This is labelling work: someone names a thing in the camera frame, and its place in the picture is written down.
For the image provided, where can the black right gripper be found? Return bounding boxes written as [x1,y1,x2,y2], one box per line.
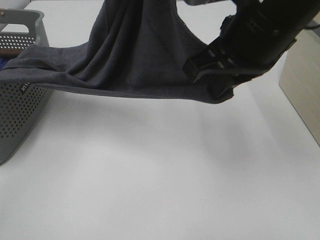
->
[183,0,318,98]

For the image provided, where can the dark grey towel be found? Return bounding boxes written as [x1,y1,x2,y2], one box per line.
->
[0,0,234,104]

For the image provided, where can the beige fabric storage bin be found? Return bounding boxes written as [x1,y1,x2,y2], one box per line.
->
[278,24,320,147]

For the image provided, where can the grey perforated plastic basket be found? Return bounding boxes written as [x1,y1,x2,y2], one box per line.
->
[0,9,52,163]

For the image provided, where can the blue cloth in basket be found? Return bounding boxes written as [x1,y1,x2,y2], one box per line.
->
[0,57,9,70]

